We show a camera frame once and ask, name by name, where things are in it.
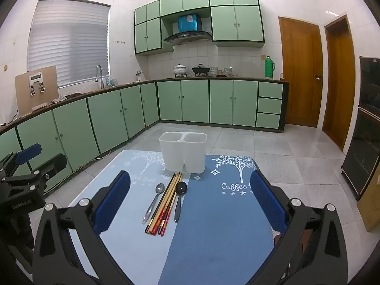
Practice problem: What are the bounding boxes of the wooden door in frame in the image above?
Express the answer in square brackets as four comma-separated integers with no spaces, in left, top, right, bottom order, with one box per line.
[322,14,356,152]

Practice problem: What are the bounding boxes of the metal spoon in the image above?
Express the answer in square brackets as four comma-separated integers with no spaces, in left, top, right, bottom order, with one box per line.
[142,183,166,225]

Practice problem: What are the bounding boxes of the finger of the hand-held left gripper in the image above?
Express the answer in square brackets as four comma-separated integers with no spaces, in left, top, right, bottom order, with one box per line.
[0,143,42,173]
[0,153,68,185]

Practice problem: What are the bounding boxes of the dark cloth on counter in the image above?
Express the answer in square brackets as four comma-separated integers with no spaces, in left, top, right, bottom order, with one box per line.
[49,93,87,105]

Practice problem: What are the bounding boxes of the cardboard box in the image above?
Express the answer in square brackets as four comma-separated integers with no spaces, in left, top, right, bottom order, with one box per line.
[357,171,380,233]

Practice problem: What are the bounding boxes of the white clamp bracket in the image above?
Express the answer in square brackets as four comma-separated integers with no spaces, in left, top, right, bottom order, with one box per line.
[28,73,47,96]

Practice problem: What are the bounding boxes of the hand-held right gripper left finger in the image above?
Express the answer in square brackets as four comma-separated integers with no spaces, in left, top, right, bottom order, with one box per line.
[32,170,131,285]

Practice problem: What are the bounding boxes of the black spoon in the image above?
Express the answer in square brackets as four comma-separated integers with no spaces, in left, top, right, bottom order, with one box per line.
[174,181,188,223]

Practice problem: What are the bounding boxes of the white window blind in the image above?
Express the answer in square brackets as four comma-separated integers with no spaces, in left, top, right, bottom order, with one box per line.
[27,0,111,89]

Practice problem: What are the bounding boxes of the black wok with lid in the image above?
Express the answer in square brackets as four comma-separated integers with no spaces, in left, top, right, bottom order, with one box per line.
[192,63,211,76]

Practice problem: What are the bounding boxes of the person's left hand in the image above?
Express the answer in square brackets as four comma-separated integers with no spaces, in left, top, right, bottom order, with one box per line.
[7,213,36,250]

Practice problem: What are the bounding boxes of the white floor cable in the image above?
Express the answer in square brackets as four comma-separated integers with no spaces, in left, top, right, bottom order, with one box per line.
[88,151,112,163]

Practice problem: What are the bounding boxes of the blue wrapped hood chimney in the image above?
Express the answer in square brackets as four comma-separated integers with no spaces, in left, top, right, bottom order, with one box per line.
[178,13,199,33]

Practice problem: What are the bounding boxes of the black range hood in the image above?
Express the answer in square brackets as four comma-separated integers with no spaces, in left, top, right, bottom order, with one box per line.
[163,31,213,46]

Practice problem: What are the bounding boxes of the green base cabinets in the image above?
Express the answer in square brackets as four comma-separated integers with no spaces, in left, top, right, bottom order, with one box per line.
[0,78,289,190]

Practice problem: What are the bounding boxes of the bundle of wooden chopsticks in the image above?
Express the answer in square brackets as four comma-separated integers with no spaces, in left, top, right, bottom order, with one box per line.
[144,172,183,236]

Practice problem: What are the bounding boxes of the green wall cabinets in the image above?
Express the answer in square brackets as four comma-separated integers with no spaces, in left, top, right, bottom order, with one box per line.
[134,0,266,56]

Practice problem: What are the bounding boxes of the closed wooden door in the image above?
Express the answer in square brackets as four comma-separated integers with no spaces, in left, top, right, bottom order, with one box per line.
[278,17,324,128]

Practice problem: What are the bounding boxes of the green thermos flask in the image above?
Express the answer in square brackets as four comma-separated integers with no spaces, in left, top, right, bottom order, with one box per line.
[264,55,276,80]

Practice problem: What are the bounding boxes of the metal kitchen faucet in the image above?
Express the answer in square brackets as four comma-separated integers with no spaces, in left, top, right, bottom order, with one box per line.
[95,64,105,89]

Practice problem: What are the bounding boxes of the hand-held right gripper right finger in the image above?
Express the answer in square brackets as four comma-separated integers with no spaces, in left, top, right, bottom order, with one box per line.
[250,169,349,285]

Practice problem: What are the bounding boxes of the white two-compartment utensil holder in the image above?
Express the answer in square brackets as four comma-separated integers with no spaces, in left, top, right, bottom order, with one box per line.
[159,131,208,174]

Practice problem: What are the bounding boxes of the blue printed table mat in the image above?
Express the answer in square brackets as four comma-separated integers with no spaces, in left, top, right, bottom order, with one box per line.
[68,150,275,285]

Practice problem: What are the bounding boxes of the wooden board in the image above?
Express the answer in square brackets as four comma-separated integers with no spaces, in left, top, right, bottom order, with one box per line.
[15,65,59,112]

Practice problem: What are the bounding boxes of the black glass-door cabinet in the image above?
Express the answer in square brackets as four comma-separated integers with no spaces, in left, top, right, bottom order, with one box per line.
[340,55,380,201]

